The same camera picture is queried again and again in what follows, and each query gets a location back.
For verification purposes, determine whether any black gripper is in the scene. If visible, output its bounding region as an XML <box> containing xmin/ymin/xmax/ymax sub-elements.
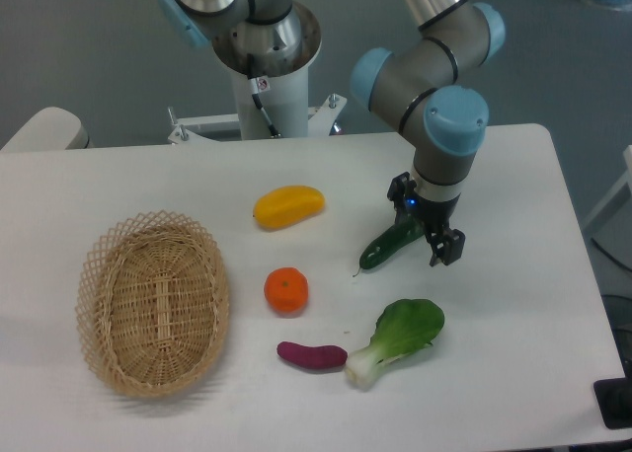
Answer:
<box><xmin>393</xmin><ymin>195</ymin><xmax>465</xmax><ymax>266</ymax></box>

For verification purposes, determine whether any green cucumber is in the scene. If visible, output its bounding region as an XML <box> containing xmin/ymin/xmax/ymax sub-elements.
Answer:
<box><xmin>354</xmin><ymin>219</ymin><xmax>424</xmax><ymax>277</ymax></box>

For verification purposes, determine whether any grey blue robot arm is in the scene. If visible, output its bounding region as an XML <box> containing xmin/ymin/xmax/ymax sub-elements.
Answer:
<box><xmin>158</xmin><ymin>0</ymin><xmax>506</xmax><ymax>265</ymax></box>

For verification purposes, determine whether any green bok choy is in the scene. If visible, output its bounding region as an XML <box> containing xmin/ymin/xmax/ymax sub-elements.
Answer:
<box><xmin>344</xmin><ymin>299</ymin><xmax>445</xmax><ymax>389</ymax></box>

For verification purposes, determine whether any yellow mango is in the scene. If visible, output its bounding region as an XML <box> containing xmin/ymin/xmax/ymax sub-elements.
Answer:
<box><xmin>253</xmin><ymin>186</ymin><xmax>326</xmax><ymax>230</ymax></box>

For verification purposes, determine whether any orange tangerine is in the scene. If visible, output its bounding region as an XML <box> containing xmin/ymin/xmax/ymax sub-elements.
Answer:
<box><xmin>264</xmin><ymin>266</ymin><xmax>309</xmax><ymax>314</ymax></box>

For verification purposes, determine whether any purple sweet potato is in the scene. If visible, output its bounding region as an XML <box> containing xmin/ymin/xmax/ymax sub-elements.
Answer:
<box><xmin>276</xmin><ymin>341</ymin><xmax>348</xmax><ymax>371</ymax></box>

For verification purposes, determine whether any black device at table edge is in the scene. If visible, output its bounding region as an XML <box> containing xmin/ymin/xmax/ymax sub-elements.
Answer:
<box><xmin>593</xmin><ymin>378</ymin><xmax>631</xmax><ymax>430</ymax></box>

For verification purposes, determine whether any woven wicker basket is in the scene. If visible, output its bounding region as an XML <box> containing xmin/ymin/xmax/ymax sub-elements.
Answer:
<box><xmin>75</xmin><ymin>211</ymin><xmax>229</xmax><ymax>399</ymax></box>

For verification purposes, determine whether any white chair back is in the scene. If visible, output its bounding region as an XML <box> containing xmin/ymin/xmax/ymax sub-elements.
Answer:
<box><xmin>1</xmin><ymin>107</ymin><xmax>93</xmax><ymax>153</ymax></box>

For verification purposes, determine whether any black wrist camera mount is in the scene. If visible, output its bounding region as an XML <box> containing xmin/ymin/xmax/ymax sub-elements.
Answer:
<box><xmin>387</xmin><ymin>172</ymin><xmax>416</xmax><ymax>213</ymax></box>

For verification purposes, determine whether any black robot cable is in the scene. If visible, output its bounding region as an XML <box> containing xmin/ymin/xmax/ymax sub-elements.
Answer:
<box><xmin>245</xmin><ymin>52</ymin><xmax>282</xmax><ymax>139</ymax></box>

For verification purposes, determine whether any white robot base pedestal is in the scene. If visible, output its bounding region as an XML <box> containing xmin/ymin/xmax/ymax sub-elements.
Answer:
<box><xmin>168</xmin><ymin>2</ymin><xmax>348</xmax><ymax>144</ymax></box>

